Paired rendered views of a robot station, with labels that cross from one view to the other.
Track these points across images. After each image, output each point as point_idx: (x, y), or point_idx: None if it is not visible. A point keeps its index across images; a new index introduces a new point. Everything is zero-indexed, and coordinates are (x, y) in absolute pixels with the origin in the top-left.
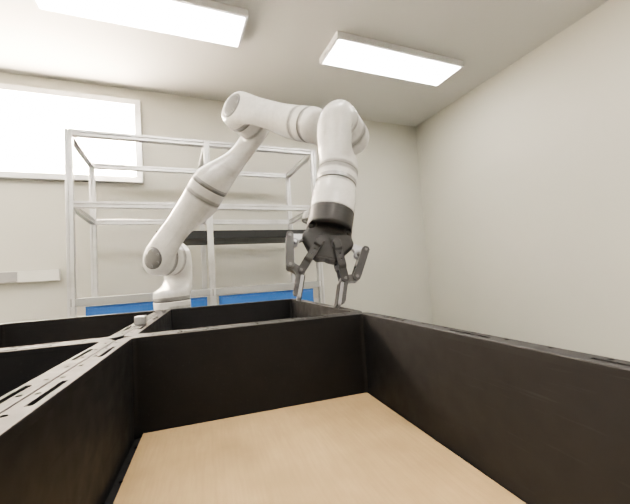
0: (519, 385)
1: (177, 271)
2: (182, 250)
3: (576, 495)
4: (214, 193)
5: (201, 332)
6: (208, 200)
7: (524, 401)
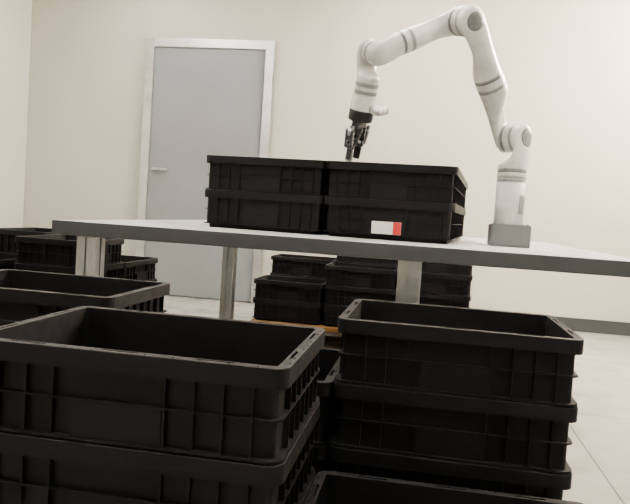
0: (250, 165)
1: (508, 148)
2: (508, 131)
3: (240, 181)
4: (476, 86)
5: None
6: (478, 92)
7: (249, 168)
